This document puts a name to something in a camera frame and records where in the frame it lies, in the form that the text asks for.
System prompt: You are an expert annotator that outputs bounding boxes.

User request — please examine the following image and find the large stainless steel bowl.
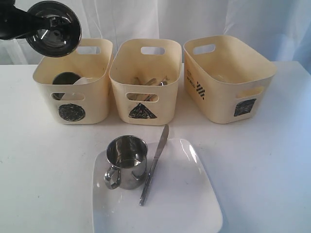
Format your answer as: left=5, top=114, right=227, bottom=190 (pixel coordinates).
left=26, top=0, right=82, bottom=57

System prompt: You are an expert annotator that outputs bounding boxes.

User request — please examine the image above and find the stainless steel mug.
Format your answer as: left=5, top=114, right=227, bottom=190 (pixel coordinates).
left=52, top=72, right=81, bottom=85
left=104, top=135, right=148, bottom=190

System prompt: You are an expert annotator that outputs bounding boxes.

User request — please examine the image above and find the long stainless steel spoon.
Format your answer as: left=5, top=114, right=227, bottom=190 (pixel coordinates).
left=137, top=78, right=168, bottom=101

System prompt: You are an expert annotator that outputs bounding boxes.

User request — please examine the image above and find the stainless steel table knife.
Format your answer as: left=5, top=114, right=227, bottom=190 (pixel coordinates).
left=139, top=124, right=170, bottom=207

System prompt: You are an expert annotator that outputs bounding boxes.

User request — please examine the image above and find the white square plate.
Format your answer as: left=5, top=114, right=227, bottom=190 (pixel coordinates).
left=92, top=138, right=223, bottom=233

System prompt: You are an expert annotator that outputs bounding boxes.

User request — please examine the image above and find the white plastic bowl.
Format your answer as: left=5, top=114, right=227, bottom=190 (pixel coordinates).
left=61, top=77, right=95, bottom=100

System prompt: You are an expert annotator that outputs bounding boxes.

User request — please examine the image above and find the small stainless steel fork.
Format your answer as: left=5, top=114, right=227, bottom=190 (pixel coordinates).
left=127, top=93, right=140, bottom=100

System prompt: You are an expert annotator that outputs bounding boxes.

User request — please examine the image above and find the cream bin with circle mark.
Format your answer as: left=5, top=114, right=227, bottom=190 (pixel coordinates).
left=33, top=38, right=113, bottom=124

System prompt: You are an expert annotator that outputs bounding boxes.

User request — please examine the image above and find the cream bin with triangle mark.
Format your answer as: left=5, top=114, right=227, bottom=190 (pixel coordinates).
left=109, top=39, right=182, bottom=126

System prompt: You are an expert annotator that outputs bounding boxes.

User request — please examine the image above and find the cream bin with square mark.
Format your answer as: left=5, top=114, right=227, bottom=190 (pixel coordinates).
left=184, top=35, right=277, bottom=124

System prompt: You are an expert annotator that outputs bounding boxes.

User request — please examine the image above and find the white curtain backdrop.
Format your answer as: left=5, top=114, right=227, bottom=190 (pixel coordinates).
left=0, top=0, right=311, bottom=66

